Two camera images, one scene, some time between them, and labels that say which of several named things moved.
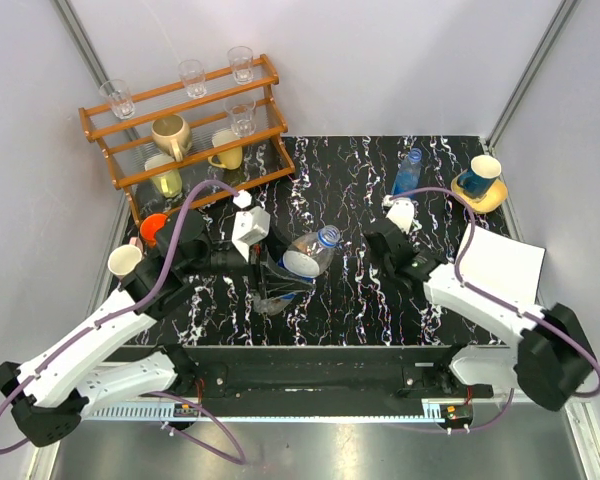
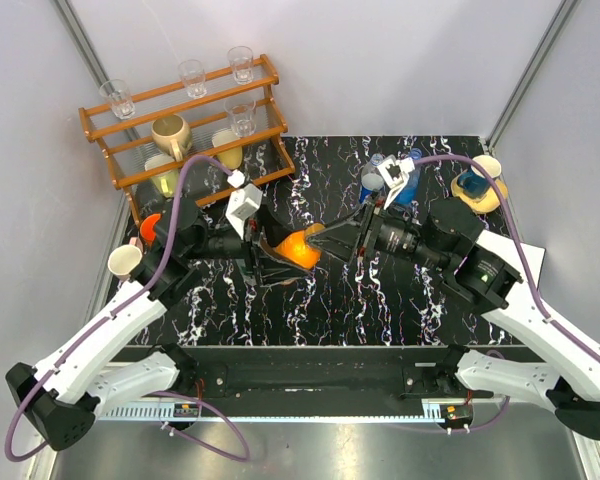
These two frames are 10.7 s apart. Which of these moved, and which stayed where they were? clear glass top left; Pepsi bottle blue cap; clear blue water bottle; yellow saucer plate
Moved: Pepsi bottle blue cap
Stayed: clear glass top left; clear blue water bottle; yellow saucer plate
